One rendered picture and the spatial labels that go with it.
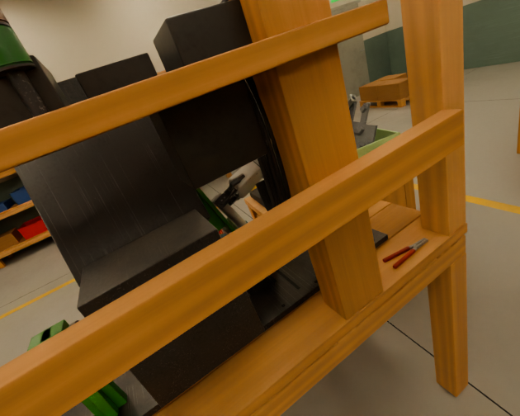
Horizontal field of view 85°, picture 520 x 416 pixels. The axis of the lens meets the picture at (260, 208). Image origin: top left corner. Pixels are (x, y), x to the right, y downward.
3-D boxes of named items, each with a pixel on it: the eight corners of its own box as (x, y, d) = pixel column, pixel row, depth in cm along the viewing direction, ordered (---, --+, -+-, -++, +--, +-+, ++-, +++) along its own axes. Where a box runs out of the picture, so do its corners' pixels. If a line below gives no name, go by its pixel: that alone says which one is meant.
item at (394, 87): (360, 107, 644) (356, 87, 625) (388, 95, 660) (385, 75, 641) (401, 107, 538) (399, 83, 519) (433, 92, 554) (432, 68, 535)
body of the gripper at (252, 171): (252, 167, 96) (229, 190, 94) (249, 152, 87) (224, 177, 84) (268, 180, 94) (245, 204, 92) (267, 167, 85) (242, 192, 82)
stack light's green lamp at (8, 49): (-3, 81, 36) (-28, 43, 35) (40, 69, 38) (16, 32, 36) (-17, 75, 32) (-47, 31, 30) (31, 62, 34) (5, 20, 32)
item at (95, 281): (150, 355, 82) (82, 266, 67) (238, 295, 91) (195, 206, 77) (161, 409, 66) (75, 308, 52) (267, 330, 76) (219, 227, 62)
